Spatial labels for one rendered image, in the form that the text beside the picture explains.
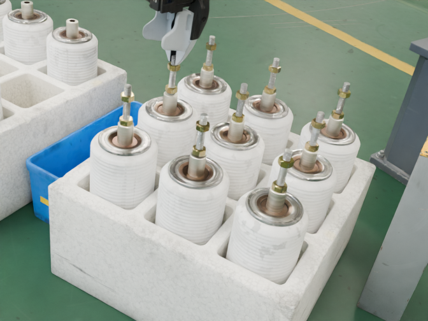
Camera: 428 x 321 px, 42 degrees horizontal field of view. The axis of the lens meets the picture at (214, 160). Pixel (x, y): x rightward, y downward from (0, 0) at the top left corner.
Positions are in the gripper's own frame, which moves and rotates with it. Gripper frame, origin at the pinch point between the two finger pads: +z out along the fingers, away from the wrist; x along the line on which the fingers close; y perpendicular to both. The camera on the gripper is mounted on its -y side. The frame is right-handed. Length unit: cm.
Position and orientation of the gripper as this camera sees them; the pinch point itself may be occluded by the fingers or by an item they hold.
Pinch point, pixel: (178, 53)
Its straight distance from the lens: 86.2
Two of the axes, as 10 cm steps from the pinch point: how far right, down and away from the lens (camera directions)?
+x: 6.9, 4.9, -5.4
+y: -7.1, 3.1, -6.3
